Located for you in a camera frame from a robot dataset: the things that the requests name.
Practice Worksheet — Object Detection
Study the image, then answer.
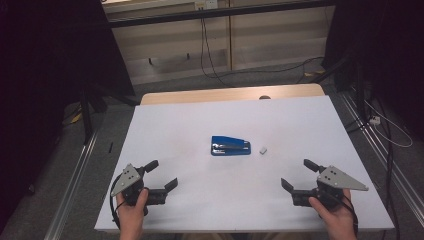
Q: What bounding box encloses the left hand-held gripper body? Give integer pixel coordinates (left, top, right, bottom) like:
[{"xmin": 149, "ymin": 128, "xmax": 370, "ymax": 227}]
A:
[{"xmin": 110, "ymin": 163, "xmax": 168, "ymax": 216}]

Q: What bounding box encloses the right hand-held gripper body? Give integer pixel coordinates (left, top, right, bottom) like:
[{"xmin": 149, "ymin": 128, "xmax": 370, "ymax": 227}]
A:
[{"xmin": 291, "ymin": 165, "xmax": 370, "ymax": 211}]

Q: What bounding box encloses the blue stapler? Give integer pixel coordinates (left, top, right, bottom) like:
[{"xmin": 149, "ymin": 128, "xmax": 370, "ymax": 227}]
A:
[{"xmin": 210, "ymin": 135, "xmax": 252, "ymax": 157}]

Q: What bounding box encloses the person's left hand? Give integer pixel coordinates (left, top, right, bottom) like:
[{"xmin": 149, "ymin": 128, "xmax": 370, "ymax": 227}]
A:
[{"xmin": 115, "ymin": 188, "xmax": 150, "ymax": 224}]

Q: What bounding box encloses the person's right hand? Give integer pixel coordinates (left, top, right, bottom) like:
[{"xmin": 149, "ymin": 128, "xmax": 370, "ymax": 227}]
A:
[{"xmin": 307, "ymin": 188, "xmax": 356, "ymax": 232}]

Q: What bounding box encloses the black metal stand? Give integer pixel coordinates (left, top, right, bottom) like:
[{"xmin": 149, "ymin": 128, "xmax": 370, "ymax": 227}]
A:
[
  {"xmin": 312, "ymin": 49, "xmax": 369, "ymax": 116},
  {"xmin": 78, "ymin": 82, "xmax": 140, "ymax": 145}
]

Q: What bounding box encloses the beige wooden cabinet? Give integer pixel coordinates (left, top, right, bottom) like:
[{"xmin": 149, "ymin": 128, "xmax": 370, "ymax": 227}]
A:
[{"xmin": 100, "ymin": 0, "xmax": 337, "ymax": 86}]

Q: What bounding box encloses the black curtain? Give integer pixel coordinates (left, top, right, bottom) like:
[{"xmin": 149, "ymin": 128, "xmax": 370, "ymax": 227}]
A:
[
  {"xmin": 0, "ymin": 0, "xmax": 136, "ymax": 233},
  {"xmin": 323, "ymin": 0, "xmax": 424, "ymax": 143}
]

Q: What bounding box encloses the black horizontal bar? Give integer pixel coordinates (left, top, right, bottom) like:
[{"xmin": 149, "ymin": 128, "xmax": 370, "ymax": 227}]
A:
[{"xmin": 107, "ymin": 0, "xmax": 337, "ymax": 30}]

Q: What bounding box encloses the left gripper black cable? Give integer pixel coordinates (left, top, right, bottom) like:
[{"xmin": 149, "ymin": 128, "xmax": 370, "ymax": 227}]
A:
[{"xmin": 109, "ymin": 174, "xmax": 128, "ymax": 232}]

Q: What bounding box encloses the aluminium floor rail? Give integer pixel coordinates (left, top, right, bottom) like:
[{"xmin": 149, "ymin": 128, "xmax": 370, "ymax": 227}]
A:
[
  {"xmin": 337, "ymin": 90, "xmax": 424, "ymax": 219},
  {"xmin": 44, "ymin": 129, "xmax": 100, "ymax": 240}
]

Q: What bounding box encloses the white cable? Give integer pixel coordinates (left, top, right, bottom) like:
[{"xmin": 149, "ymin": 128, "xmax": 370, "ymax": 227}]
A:
[{"xmin": 363, "ymin": 99, "xmax": 414, "ymax": 149}]

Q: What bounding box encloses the black floor cable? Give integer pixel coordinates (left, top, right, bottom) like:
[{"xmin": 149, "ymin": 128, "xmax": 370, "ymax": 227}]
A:
[{"xmin": 213, "ymin": 55, "xmax": 326, "ymax": 85}]

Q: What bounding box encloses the black hanging cable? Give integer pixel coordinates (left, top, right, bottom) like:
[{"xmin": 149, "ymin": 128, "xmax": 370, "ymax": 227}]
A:
[{"xmin": 199, "ymin": 17, "xmax": 233, "ymax": 88}]

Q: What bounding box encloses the white wall socket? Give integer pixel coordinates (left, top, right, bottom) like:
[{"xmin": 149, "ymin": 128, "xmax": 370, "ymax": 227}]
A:
[{"xmin": 194, "ymin": 0, "xmax": 219, "ymax": 11}]

